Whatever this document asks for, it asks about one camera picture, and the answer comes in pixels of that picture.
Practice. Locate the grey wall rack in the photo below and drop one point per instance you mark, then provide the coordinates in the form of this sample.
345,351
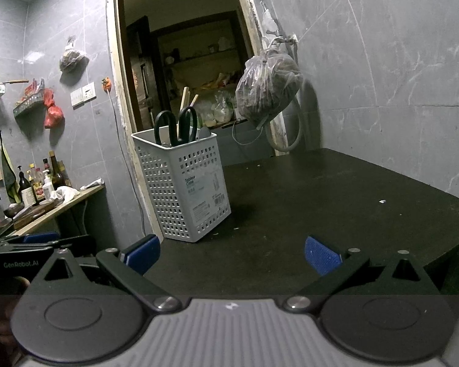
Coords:
32,101

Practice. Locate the green hanging cloth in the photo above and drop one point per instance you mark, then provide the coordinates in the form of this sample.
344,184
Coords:
9,178

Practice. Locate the white perforated utensil basket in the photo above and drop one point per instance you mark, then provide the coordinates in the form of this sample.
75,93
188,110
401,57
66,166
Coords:
186,184

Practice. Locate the small hanging mesh bag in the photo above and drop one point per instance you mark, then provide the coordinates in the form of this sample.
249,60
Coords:
70,57

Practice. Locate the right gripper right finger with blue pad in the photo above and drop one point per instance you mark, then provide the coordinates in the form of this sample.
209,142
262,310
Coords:
335,270

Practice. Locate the long wooden chopstick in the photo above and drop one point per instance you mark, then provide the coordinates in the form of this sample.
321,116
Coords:
183,101

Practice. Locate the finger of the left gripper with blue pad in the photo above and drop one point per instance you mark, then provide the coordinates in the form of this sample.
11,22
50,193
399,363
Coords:
41,237

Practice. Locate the orange wall hook ornament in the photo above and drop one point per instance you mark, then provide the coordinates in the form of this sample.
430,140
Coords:
106,84

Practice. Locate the red plastic bag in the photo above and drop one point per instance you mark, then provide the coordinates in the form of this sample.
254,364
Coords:
54,115

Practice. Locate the white wall switch plate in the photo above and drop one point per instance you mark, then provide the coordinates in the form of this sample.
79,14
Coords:
82,95

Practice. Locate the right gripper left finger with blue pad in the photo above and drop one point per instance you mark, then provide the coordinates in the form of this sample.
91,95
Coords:
126,268

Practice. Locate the wall tap fixture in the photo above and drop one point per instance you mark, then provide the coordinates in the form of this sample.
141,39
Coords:
272,33

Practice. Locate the dark sauce bottle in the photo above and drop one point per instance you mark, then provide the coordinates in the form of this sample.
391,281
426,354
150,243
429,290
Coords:
27,192

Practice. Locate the hanging plastic bag dark contents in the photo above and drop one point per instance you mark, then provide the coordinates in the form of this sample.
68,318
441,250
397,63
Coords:
269,83

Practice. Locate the wooden counter shelf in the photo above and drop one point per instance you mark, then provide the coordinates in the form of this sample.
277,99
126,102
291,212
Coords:
58,210

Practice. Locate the black slotted spatula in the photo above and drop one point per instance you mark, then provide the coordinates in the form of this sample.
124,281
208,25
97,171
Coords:
203,132

